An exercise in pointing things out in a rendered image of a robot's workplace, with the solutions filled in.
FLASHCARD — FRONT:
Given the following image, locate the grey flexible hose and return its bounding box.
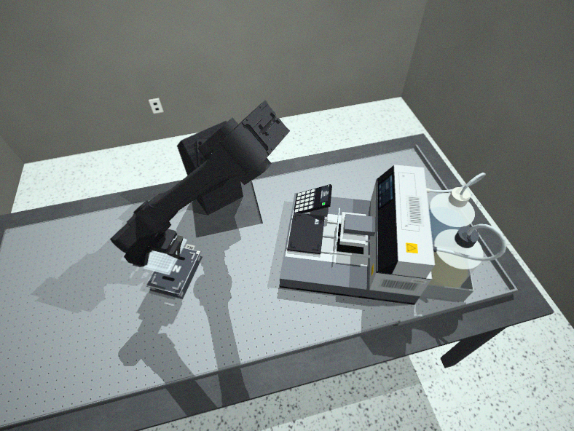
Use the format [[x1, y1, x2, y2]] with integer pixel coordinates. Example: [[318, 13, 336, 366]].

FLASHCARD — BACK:
[[437, 224, 507, 261]]

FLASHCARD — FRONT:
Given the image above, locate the white bottle with cap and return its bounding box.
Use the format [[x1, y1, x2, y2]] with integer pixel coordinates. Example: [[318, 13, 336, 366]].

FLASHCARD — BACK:
[[429, 187, 475, 241]]

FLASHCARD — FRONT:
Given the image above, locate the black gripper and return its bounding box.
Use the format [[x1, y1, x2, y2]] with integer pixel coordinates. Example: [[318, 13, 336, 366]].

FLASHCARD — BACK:
[[150, 229, 184, 258]]

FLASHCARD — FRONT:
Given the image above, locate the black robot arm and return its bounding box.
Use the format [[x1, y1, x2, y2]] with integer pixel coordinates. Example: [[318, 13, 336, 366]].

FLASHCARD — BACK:
[[110, 101, 290, 267]]

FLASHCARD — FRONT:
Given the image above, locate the clear plastic bottle with black cap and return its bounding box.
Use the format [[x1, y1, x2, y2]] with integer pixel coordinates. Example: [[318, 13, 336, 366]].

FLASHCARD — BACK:
[[429, 226, 483, 288]]

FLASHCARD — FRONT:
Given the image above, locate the white well plate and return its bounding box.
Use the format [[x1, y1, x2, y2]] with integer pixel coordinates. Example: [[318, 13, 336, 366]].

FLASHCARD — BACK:
[[143, 239, 187, 275]]

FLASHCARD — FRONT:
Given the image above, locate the white flexible hose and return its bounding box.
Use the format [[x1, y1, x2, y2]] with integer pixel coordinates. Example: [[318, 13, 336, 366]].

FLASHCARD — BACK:
[[430, 173, 486, 195]]

